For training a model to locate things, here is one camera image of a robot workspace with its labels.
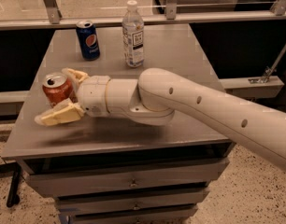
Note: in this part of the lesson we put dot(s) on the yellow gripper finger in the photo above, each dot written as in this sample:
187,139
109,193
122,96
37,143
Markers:
76,77
64,112

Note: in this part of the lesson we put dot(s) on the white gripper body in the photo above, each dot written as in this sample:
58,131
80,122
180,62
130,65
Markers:
92,95

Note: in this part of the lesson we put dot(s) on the red coca-cola can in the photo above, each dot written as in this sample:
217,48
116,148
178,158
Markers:
58,87

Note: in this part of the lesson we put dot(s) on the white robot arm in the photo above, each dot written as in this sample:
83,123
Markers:
157,94

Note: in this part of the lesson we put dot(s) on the blue pepsi can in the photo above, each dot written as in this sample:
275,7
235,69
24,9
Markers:
88,40

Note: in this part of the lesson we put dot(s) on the grey drawer cabinet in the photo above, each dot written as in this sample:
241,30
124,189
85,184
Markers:
101,143

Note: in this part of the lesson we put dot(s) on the clear plastic water bottle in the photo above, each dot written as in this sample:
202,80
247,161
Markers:
133,35

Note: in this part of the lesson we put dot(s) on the top grey drawer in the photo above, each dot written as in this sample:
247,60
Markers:
124,178

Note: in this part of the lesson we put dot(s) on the grey drawer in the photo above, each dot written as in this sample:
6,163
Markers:
124,178
137,217
132,201

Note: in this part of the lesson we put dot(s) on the black stand leg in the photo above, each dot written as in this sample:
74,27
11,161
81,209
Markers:
14,170

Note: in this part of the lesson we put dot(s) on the middle grey drawer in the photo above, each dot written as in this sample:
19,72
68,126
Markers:
132,201

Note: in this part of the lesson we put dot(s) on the bottom grey drawer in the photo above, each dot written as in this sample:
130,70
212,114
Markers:
137,217

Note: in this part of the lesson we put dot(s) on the metal railing frame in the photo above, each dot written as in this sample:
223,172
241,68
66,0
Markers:
241,38

